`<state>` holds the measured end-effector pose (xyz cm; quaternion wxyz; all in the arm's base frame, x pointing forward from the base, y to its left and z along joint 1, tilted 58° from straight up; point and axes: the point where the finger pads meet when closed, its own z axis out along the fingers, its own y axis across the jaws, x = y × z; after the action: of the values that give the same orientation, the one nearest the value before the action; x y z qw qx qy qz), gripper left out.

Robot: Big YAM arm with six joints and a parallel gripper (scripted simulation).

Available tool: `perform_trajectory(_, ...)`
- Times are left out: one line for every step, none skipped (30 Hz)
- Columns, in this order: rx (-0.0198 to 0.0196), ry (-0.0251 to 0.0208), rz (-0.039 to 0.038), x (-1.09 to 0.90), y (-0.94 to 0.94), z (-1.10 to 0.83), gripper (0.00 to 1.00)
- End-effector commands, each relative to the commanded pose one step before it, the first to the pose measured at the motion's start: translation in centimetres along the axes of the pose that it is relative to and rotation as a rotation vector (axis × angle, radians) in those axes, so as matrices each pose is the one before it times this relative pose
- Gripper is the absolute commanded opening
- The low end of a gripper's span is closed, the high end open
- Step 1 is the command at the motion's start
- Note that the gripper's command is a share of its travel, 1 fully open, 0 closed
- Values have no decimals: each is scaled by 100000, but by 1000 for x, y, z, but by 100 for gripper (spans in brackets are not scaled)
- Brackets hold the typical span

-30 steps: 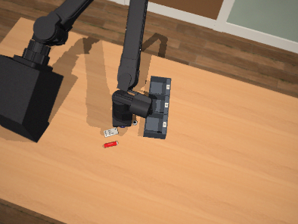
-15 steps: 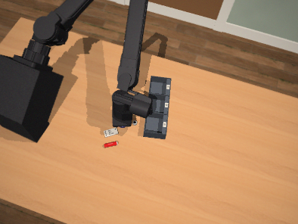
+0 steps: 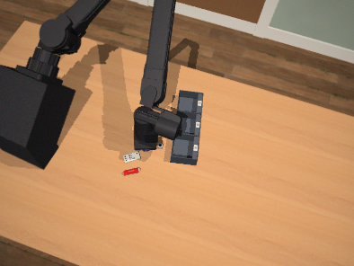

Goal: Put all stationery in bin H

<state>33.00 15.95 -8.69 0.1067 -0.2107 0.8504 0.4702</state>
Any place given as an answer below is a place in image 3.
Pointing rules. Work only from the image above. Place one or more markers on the dark grey rack of bins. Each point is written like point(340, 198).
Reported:
point(185, 148)

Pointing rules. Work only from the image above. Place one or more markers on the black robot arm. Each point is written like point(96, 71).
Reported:
point(63, 36)

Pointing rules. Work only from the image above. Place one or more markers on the white domino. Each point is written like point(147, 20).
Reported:
point(131, 157)

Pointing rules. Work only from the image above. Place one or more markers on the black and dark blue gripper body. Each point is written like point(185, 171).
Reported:
point(140, 140)

